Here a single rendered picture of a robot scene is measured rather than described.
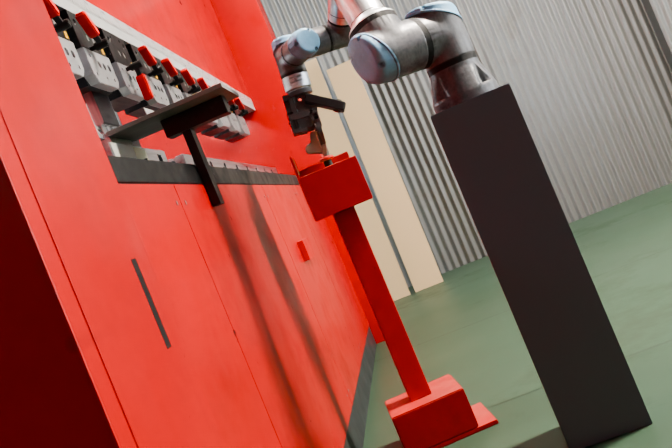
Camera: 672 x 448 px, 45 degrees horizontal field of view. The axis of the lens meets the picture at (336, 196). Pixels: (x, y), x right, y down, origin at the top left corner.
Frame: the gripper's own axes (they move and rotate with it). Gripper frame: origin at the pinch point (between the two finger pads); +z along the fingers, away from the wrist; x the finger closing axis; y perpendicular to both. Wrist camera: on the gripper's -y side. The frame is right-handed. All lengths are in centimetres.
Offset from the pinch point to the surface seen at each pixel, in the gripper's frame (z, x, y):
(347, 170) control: 5.8, 15.4, -2.9
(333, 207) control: 13.9, 15.4, 3.4
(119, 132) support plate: -14, 54, 43
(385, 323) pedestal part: 47.4, 8.5, -0.8
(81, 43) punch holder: -34, 55, 45
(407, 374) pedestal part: 62, 8, -2
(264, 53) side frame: -69, -166, 6
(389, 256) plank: 52, -288, -33
